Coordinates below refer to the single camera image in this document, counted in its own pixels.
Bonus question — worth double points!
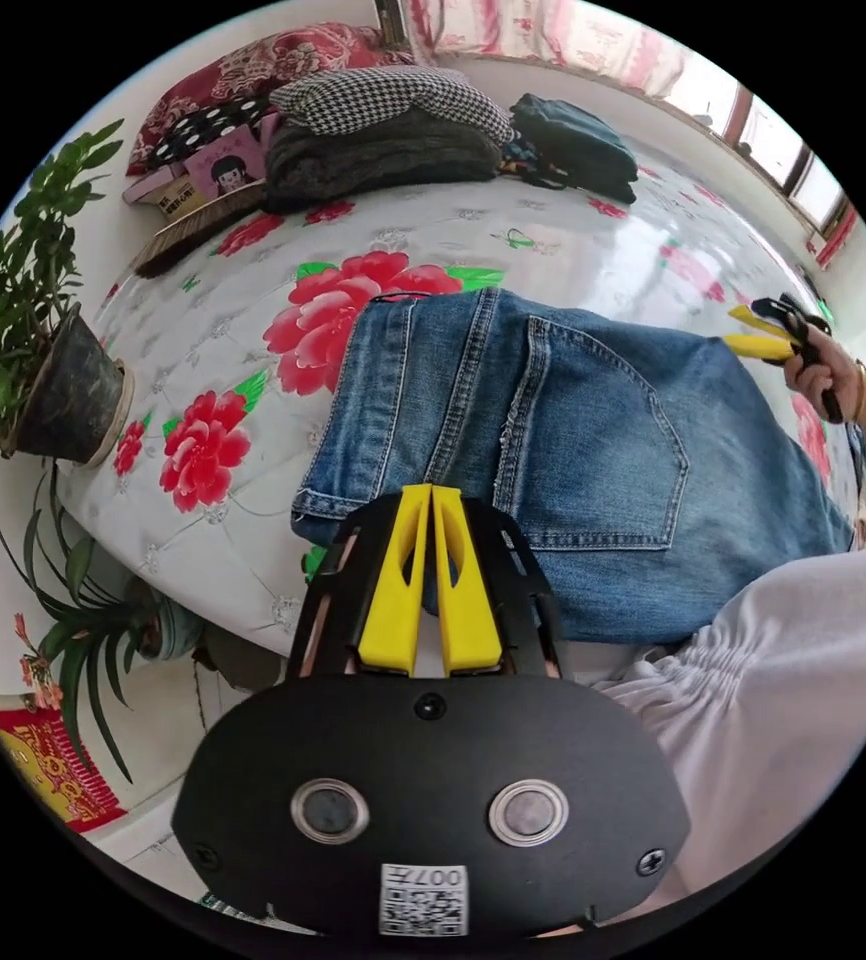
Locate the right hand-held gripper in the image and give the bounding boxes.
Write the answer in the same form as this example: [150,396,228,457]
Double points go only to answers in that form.
[722,293,848,427]

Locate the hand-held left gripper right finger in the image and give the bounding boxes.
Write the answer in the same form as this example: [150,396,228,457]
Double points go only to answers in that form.
[432,485,505,672]

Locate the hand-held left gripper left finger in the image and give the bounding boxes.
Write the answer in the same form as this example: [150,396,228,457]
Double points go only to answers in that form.
[357,484,433,670]

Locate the dark blue jeans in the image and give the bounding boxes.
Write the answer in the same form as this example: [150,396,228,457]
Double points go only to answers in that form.
[291,286,866,648]

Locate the person's right hand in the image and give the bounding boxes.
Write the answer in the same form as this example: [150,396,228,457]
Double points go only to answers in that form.
[783,328,866,423]

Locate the window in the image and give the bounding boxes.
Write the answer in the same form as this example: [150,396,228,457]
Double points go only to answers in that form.
[665,56,863,253]

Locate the bed with floral sheet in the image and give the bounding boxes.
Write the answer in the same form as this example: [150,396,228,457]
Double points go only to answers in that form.
[54,112,866,661]

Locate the long-leaved plant in teal pot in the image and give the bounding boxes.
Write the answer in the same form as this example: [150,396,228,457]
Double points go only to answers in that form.
[0,463,206,785]

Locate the person's body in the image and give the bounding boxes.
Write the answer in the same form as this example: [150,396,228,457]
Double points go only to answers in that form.
[582,419,866,913]

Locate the pink patterned curtain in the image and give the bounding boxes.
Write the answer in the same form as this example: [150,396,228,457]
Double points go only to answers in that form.
[401,0,693,100]

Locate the red and yellow mat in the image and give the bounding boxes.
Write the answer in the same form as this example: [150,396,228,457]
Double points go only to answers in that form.
[0,707,128,832]

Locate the leafy plant in dark pot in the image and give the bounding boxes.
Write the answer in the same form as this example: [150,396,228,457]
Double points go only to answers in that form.
[0,118,137,483]

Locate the straw hand broom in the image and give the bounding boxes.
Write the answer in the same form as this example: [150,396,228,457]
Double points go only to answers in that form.
[131,182,271,280]

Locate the pile of clothes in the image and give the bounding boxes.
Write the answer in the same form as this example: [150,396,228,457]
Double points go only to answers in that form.
[262,65,641,217]

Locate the pink carton with cartoon print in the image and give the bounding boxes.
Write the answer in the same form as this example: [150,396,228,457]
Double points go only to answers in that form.
[120,123,271,224]

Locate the black white-dotted cushion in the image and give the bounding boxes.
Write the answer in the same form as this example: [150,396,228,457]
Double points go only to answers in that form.
[149,95,278,172]

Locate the red floral pillow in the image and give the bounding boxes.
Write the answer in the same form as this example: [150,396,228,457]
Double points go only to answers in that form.
[127,22,413,175]

